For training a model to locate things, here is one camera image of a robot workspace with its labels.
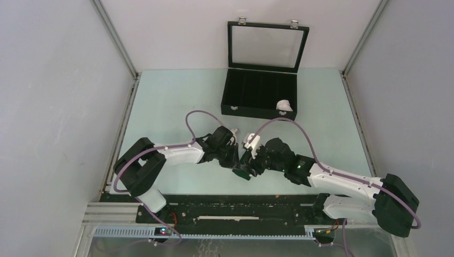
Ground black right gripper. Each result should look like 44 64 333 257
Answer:
240 146 285 179

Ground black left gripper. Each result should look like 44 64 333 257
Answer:
215 142 241 170

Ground green snowman sock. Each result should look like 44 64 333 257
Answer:
232 166 253 180

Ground white sock with black stripes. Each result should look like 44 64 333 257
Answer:
276 100 293 111

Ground black display case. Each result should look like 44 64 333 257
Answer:
221 17 310 120

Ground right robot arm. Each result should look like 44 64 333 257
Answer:
240 133 419 238

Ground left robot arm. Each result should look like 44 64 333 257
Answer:
110 126 239 223

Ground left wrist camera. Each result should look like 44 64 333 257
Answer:
230 128 240 145

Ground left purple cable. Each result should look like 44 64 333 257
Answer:
112 110 226 245

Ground purple cable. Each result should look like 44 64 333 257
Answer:
112 110 226 245
248 117 423 257

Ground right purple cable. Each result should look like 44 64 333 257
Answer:
248 117 423 257

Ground left aluminium frame post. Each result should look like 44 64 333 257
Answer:
90 0 139 80

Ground aluminium frame post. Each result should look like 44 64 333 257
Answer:
90 0 139 80
342 0 390 78

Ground right aluminium frame post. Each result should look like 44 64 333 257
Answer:
342 0 390 78

